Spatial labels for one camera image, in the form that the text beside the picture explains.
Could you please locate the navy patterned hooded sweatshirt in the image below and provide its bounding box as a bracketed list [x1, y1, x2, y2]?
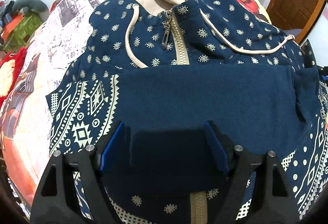
[51, 0, 327, 223]

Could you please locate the red plush pillow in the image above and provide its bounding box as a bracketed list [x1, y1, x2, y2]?
[0, 47, 27, 106]

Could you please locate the green bag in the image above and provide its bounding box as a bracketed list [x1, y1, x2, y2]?
[3, 13, 43, 52]

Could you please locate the orange box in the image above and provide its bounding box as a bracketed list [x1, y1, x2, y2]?
[2, 15, 23, 41]

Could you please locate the grey-green plush toy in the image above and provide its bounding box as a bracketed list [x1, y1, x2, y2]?
[11, 0, 49, 21]

